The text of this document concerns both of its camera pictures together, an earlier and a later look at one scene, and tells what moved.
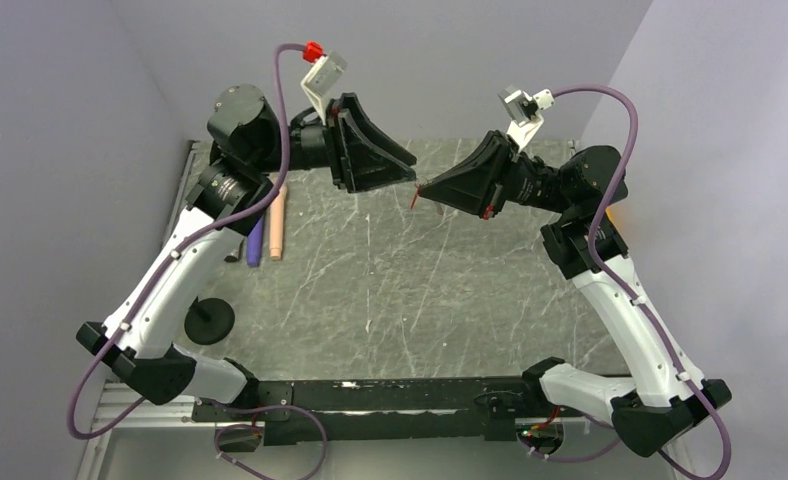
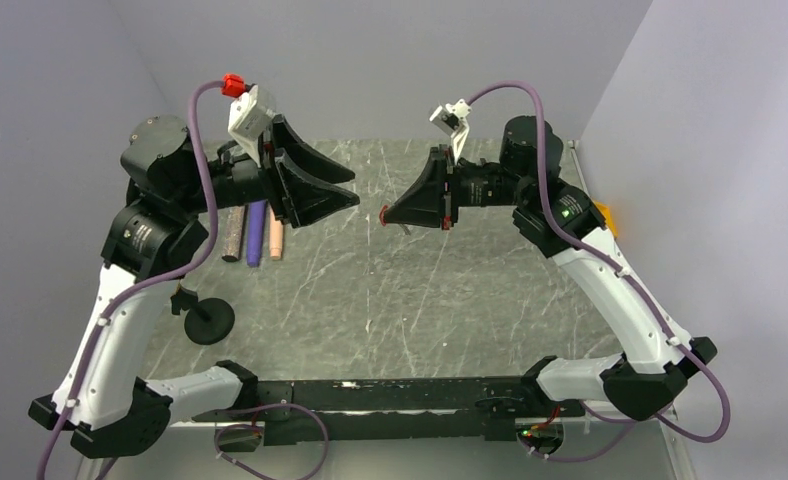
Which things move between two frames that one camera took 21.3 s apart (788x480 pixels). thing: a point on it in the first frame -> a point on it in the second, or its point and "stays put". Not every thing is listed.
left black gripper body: [338, 131] -> [271, 175]
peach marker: [276, 224] stays put
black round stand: [209, 321] stays put
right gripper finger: [473, 186] -> [421, 205]
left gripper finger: [371, 168] -> [305, 199]
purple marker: [254, 244] stays put
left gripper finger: [373, 131] -> [286, 141]
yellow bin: [611, 218] stays put
